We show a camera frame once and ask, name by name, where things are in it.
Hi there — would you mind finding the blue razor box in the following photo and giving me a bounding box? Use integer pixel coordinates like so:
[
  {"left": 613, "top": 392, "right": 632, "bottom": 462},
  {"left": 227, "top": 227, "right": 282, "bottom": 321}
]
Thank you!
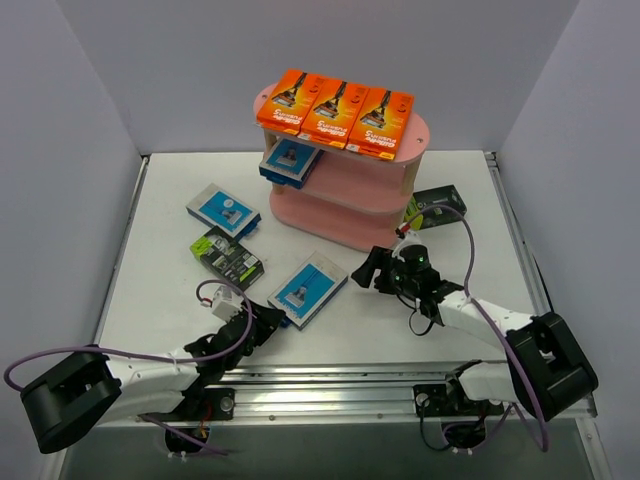
[
  {"left": 267, "top": 252, "right": 348, "bottom": 330},
  {"left": 259, "top": 138, "right": 324, "bottom": 189},
  {"left": 186, "top": 183, "right": 261, "bottom": 240}
]

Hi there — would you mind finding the black green razor box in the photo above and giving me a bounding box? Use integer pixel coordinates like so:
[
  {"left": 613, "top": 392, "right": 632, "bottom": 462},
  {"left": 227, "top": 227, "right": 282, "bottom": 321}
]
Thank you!
[
  {"left": 404, "top": 185, "right": 467, "bottom": 230},
  {"left": 190, "top": 226, "right": 264, "bottom": 291}
]

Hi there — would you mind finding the small orange razor box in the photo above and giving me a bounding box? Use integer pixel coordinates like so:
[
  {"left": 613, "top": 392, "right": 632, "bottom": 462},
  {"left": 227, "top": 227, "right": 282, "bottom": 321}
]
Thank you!
[{"left": 345, "top": 87, "right": 414, "bottom": 161}]

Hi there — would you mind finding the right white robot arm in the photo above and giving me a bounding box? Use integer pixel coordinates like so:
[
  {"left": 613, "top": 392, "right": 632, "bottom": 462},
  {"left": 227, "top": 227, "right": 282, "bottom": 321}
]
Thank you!
[{"left": 351, "top": 244, "right": 599, "bottom": 421}]

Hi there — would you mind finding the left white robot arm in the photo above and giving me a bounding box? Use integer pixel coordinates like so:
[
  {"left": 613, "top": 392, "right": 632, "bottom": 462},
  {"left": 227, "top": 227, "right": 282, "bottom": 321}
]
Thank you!
[{"left": 20, "top": 303, "right": 285, "bottom": 454}]

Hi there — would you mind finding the pink three-tier shelf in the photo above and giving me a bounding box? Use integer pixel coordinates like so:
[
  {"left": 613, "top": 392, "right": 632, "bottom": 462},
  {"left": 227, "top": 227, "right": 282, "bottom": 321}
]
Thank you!
[{"left": 269, "top": 114, "right": 429, "bottom": 251}]

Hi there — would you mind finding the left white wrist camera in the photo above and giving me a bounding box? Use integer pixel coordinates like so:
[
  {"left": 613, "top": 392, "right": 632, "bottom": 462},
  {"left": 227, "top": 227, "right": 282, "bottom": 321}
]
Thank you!
[{"left": 200, "top": 286, "right": 243, "bottom": 323}]

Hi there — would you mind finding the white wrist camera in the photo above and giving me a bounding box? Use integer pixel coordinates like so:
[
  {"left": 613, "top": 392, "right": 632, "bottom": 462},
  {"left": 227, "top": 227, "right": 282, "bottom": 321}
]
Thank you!
[
  {"left": 200, "top": 286, "right": 243, "bottom": 323},
  {"left": 392, "top": 223, "right": 423, "bottom": 257}
]

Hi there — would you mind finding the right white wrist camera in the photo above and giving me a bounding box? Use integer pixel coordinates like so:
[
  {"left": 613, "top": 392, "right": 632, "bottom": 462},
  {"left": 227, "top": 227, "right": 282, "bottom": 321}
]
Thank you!
[{"left": 392, "top": 223, "right": 423, "bottom": 257}]

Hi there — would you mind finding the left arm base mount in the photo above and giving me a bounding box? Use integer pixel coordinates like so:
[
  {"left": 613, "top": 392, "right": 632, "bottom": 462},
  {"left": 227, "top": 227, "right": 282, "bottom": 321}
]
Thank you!
[{"left": 141, "top": 388, "right": 236, "bottom": 459}]

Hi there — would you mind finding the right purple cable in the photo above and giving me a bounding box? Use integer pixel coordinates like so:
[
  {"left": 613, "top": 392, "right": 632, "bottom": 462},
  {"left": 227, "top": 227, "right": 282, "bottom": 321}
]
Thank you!
[{"left": 399, "top": 203, "right": 551, "bottom": 454}]

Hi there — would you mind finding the purple cable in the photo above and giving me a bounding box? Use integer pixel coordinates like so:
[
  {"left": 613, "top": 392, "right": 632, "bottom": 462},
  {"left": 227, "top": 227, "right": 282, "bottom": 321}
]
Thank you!
[
  {"left": 399, "top": 203, "right": 551, "bottom": 454},
  {"left": 3, "top": 278, "right": 254, "bottom": 457}
]

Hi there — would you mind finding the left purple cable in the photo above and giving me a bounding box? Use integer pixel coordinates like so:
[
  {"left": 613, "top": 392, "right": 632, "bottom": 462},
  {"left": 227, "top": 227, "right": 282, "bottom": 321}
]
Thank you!
[{"left": 3, "top": 278, "right": 254, "bottom": 457}]

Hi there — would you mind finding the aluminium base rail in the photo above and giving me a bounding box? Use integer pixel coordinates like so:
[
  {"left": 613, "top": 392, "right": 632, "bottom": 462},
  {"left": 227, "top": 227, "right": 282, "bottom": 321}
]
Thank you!
[{"left": 54, "top": 367, "right": 599, "bottom": 429}]

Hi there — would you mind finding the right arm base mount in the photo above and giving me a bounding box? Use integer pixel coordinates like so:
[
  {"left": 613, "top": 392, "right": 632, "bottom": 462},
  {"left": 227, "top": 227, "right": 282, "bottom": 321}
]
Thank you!
[{"left": 412, "top": 382, "right": 508, "bottom": 455}]

